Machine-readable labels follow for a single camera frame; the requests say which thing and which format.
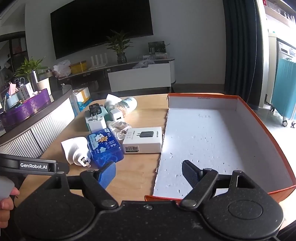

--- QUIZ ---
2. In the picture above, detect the blue tissue pack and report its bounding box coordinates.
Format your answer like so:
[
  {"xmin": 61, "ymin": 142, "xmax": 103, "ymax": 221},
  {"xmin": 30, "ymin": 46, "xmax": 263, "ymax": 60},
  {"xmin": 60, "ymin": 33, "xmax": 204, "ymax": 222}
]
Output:
[{"xmin": 87, "ymin": 128, "xmax": 124, "ymax": 168}]

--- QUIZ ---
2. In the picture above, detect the white Xiaomi charger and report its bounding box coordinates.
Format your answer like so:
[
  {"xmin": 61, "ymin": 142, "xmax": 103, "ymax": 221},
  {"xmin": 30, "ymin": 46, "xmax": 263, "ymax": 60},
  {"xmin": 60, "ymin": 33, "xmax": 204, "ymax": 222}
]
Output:
[{"xmin": 84, "ymin": 110, "xmax": 107, "ymax": 133}]

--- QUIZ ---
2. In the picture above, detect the clear liquid refill bottle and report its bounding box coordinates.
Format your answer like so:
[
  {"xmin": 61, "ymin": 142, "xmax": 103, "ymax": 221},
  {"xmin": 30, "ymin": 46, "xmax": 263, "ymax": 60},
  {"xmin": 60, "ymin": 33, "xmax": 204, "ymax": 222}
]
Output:
[{"xmin": 106, "ymin": 121, "xmax": 131, "ymax": 141}]

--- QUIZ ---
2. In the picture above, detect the white UGREEN charger box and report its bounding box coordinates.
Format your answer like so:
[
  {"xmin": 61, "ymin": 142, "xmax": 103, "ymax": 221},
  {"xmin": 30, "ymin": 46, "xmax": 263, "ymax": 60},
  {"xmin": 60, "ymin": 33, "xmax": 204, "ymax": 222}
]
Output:
[{"xmin": 122, "ymin": 127, "xmax": 163, "ymax": 154}]

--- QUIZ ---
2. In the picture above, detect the small white USB charger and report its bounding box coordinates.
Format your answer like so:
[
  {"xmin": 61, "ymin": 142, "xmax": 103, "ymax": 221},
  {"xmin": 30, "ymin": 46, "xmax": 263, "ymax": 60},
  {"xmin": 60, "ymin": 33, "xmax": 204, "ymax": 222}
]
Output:
[{"xmin": 109, "ymin": 108, "xmax": 125, "ymax": 121}]

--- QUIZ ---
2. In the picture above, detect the black charger adapter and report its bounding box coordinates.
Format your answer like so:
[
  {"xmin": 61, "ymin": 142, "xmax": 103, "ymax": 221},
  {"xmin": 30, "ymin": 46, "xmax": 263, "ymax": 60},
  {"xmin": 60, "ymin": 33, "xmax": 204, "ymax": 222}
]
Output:
[{"xmin": 89, "ymin": 103, "xmax": 102, "ymax": 116}]

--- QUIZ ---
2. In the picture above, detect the toothpick jar with blue label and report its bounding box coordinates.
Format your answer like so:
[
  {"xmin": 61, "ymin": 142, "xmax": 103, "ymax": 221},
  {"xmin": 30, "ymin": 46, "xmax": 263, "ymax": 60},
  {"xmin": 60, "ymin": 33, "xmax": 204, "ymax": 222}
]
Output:
[{"xmin": 105, "ymin": 97, "xmax": 137, "ymax": 117}]

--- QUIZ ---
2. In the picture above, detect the teal adhesive bandage box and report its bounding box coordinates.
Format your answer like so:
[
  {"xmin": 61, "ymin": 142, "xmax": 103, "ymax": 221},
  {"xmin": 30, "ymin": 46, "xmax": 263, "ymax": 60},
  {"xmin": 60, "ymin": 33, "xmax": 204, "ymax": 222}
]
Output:
[{"xmin": 98, "ymin": 108, "xmax": 110, "ymax": 122}]

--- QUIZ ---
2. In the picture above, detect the person's left hand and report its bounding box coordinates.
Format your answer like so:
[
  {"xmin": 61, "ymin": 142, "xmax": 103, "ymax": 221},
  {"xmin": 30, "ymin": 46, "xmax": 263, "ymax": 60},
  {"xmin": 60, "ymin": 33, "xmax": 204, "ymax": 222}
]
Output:
[{"xmin": 0, "ymin": 187, "xmax": 20, "ymax": 228}]

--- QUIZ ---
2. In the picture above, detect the curved side cabinet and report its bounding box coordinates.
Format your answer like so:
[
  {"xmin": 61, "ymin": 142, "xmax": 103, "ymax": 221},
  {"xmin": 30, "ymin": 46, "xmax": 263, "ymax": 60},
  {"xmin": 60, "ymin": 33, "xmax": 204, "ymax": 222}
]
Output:
[{"xmin": 1, "ymin": 85, "xmax": 75, "ymax": 158}]

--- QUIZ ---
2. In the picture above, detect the orange cardboard box tray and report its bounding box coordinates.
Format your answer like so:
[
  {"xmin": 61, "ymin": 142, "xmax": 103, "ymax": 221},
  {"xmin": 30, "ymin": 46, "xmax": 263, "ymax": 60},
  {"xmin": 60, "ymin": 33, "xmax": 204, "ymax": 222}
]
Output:
[{"xmin": 153, "ymin": 93, "xmax": 295, "ymax": 202}]

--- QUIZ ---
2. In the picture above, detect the purple tin box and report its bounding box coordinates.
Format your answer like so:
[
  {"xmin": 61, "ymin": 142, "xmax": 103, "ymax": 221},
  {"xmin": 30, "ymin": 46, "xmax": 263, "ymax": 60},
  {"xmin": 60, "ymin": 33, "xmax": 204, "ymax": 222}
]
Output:
[{"xmin": 1, "ymin": 89, "xmax": 51, "ymax": 132}]

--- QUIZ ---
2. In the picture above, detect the blue plastic bag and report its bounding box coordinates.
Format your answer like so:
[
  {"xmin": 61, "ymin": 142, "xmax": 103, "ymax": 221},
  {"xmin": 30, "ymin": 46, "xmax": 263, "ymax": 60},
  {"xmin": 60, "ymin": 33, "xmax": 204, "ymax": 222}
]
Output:
[{"xmin": 75, "ymin": 98, "xmax": 92, "ymax": 112}]

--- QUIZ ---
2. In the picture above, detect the paper cup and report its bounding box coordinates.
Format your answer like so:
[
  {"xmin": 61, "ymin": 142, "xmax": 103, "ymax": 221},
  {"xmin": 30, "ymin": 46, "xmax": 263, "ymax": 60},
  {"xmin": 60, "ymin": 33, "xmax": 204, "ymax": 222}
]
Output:
[{"xmin": 37, "ymin": 78, "xmax": 51, "ymax": 95}]

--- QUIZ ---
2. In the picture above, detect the white yellow cardboard box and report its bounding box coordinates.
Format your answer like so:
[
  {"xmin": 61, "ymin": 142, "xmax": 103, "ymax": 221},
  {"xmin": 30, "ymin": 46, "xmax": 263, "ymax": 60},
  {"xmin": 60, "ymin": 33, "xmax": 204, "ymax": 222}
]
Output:
[{"xmin": 73, "ymin": 87, "xmax": 91, "ymax": 103}]

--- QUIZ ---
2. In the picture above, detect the steel thermos bottle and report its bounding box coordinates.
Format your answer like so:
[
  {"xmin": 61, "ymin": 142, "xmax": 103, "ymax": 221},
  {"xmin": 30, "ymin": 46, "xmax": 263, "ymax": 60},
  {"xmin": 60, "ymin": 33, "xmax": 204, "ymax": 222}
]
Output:
[{"xmin": 30, "ymin": 70, "xmax": 39, "ymax": 91}]

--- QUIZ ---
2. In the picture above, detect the green plant on cabinet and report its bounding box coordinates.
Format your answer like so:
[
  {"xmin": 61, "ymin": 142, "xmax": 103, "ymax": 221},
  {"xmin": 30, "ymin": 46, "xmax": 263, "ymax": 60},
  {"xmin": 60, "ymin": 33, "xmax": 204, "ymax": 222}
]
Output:
[{"xmin": 14, "ymin": 57, "xmax": 49, "ymax": 80}]

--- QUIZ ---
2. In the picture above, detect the white plastic bag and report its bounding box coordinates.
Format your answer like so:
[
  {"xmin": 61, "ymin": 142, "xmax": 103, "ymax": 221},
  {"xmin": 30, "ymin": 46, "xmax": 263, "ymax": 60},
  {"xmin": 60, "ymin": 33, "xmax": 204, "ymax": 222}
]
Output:
[{"xmin": 52, "ymin": 60, "xmax": 71, "ymax": 78}]

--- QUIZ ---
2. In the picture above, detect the teal suitcase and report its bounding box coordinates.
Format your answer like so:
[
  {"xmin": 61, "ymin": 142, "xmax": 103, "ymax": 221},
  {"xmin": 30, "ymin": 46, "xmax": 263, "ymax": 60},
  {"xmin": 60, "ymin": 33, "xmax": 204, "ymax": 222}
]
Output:
[{"xmin": 271, "ymin": 59, "xmax": 295, "ymax": 128}]

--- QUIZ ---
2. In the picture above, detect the TV console cabinet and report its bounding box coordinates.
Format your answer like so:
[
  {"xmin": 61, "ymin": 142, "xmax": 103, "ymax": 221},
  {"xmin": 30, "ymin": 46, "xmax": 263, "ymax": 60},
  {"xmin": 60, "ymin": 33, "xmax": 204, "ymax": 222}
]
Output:
[{"xmin": 59, "ymin": 58, "xmax": 176, "ymax": 92}]

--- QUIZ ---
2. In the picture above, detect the white wifi router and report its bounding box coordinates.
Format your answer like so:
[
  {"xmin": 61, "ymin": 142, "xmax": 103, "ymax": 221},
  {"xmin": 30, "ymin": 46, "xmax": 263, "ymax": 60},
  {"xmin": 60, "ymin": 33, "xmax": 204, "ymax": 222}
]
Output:
[{"xmin": 89, "ymin": 53, "xmax": 108, "ymax": 70}]

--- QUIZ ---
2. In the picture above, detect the yellow tin box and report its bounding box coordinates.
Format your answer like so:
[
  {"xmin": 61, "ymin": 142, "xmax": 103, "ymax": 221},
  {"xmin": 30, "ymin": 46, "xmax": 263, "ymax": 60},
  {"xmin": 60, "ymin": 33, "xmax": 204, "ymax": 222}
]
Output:
[{"xmin": 70, "ymin": 60, "xmax": 88, "ymax": 74}]

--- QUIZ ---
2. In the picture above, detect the dark blue curtain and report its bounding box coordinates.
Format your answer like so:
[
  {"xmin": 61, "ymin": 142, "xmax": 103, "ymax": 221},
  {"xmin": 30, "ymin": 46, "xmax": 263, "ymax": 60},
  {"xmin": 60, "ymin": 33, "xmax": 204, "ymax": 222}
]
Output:
[{"xmin": 223, "ymin": 1, "xmax": 263, "ymax": 110}]

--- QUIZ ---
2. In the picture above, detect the potted bamboo plant on console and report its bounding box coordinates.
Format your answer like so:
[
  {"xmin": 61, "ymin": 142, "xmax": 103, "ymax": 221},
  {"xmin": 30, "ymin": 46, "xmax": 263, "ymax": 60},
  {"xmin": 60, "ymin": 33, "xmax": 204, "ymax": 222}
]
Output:
[{"xmin": 106, "ymin": 32, "xmax": 132, "ymax": 64}]

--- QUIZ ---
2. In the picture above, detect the dark picture box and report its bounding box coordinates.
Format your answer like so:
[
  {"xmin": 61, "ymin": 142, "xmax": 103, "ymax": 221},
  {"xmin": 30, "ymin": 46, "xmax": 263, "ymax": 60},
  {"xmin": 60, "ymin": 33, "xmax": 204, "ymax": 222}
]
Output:
[{"xmin": 148, "ymin": 41, "xmax": 167, "ymax": 54}]

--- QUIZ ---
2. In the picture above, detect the washing machine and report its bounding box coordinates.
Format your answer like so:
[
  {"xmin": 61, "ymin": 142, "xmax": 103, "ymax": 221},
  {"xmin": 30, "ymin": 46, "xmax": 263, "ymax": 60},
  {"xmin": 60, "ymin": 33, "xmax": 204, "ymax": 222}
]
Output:
[{"xmin": 276, "ymin": 38, "xmax": 296, "ymax": 62}]

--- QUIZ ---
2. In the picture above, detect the large black television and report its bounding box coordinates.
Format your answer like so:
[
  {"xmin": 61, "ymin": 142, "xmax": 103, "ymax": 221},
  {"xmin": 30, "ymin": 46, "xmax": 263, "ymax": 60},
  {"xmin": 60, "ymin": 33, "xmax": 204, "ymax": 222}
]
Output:
[{"xmin": 50, "ymin": 1, "xmax": 153, "ymax": 59}]

